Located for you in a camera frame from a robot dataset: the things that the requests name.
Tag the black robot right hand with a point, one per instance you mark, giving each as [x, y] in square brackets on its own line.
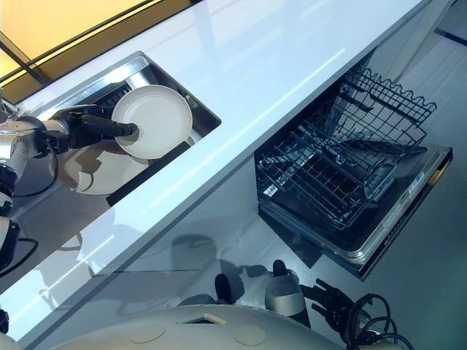
[324, 302]

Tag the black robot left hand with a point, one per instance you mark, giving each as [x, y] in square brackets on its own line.
[91, 125]

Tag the white round plate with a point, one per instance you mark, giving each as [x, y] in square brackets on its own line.
[106, 171]
[160, 124]

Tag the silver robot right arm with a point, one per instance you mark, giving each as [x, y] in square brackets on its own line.
[368, 341]

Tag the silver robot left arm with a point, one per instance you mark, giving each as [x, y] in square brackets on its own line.
[23, 140]

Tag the open dishwasher door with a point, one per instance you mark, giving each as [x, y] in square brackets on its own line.
[386, 233]

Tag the grey dishwasher cutlery basket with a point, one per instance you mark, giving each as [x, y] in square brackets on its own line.
[381, 180]

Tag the dark ridged sink drain rack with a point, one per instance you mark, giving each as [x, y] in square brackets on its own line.
[116, 95]

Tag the dark robot right foot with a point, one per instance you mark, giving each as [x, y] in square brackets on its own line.
[280, 268]

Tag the dark robot foot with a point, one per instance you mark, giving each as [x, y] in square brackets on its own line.
[280, 268]
[225, 288]

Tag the stainless steel sink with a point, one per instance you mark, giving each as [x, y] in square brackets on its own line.
[146, 71]

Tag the dark robot left foot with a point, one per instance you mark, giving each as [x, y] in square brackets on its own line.
[225, 288]

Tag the silver robot torso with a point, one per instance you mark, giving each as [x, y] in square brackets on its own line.
[182, 335]

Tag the dark window frame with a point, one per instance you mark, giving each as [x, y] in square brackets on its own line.
[73, 38]

